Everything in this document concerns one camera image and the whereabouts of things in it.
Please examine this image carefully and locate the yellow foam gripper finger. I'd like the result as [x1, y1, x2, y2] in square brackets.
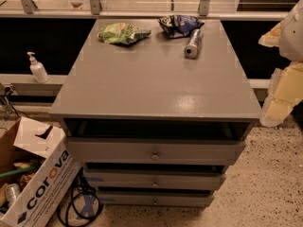
[259, 61, 303, 127]
[258, 22, 282, 47]

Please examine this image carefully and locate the silver redbull can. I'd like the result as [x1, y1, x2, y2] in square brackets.
[185, 29, 204, 59]

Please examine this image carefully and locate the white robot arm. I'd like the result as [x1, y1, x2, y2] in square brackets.
[258, 0, 303, 127]

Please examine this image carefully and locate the silver can in box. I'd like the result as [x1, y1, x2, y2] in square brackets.
[5, 183, 21, 206]

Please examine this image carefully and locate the blue crumpled chip bag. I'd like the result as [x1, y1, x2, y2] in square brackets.
[158, 15, 205, 39]

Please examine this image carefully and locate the grey drawer cabinet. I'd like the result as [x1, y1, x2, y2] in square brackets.
[50, 19, 260, 196]

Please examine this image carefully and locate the green crumpled chip bag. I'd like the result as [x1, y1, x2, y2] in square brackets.
[98, 23, 152, 45]

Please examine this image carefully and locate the bottom grey drawer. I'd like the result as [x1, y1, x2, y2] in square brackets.
[98, 191, 214, 208]

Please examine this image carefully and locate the grey drawer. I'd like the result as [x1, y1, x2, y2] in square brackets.
[84, 170, 226, 190]
[67, 138, 245, 166]
[98, 191, 214, 208]

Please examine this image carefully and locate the middle grey drawer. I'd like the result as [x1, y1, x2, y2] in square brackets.
[84, 170, 226, 190]

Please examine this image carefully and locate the top grey drawer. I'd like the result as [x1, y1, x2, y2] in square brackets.
[67, 138, 245, 166]

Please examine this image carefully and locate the white pump dispenser bottle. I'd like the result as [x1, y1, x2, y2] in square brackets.
[27, 52, 49, 83]

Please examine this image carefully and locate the grey metal railing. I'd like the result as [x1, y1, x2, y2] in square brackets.
[0, 0, 287, 21]

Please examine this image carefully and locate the green stick in box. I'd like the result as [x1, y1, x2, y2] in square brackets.
[0, 166, 38, 179]

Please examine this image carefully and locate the white corova cardboard box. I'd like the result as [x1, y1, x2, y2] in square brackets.
[0, 117, 80, 227]

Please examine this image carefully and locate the black coiled cable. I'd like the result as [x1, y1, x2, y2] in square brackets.
[56, 169, 104, 227]

